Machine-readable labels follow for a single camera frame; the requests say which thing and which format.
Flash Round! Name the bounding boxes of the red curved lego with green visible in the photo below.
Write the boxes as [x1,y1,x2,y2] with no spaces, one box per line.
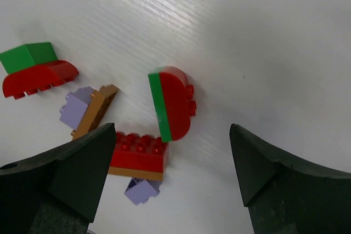
[1,42,79,100]

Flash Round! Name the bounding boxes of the red green half-round lego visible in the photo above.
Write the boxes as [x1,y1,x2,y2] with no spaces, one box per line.
[148,66,197,142]

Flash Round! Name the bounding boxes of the lavender lego brick front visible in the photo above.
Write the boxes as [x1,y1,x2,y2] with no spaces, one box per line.
[124,178,162,206]

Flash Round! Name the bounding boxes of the brown flat lego plate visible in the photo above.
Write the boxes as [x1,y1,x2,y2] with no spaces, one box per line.
[71,84,119,140]

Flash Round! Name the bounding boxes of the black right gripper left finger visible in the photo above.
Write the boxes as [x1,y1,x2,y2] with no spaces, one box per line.
[1,123,116,233]

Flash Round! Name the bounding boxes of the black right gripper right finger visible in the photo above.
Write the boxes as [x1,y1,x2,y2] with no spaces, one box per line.
[229,124,350,233]

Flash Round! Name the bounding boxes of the red brown lego brick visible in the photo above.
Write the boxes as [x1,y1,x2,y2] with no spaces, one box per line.
[108,132,169,181]

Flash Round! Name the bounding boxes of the lavender lego near plate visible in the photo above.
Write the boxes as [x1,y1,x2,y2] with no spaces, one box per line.
[60,86,95,130]

